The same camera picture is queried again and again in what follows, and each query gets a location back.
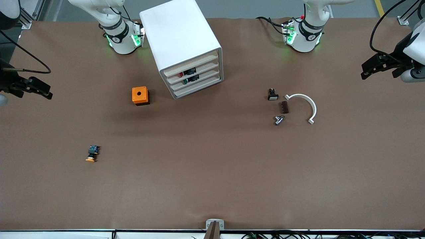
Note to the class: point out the orange button enclosure box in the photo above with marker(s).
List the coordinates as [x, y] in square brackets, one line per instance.
[139, 94]

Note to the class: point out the grey metal bracket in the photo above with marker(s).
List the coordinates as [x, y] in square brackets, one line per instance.
[210, 223]

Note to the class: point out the orange push button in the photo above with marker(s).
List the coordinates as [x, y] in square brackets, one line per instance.
[92, 152]

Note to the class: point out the white curved plastic bracket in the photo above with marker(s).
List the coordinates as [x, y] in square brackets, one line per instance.
[311, 103]

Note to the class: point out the brown terminal block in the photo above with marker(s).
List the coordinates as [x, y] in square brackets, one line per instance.
[285, 107]

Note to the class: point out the red push button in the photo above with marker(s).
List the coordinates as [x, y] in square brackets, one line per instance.
[181, 74]

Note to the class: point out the white drawer cabinet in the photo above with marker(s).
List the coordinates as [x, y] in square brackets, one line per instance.
[179, 33]

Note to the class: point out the brown wedge post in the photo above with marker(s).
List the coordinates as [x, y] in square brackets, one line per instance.
[212, 232]

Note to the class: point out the small silver connector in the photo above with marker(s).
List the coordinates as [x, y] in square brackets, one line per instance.
[278, 120]

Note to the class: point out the white plastic drawer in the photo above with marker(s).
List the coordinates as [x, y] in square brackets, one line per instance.
[206, 75]
[199, 86]
[206, 67]
[192, 64]

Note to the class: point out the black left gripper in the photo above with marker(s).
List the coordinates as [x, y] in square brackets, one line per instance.
[397, 57]

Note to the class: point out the white table edge rail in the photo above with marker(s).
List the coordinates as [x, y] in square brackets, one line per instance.
[66, 234]

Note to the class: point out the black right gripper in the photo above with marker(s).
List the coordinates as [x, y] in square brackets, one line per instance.
[7, 81]

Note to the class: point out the black white square switch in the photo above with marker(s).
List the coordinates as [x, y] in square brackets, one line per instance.
[273, 95]

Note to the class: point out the green push button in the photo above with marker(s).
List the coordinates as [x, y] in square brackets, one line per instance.
[185, 80]

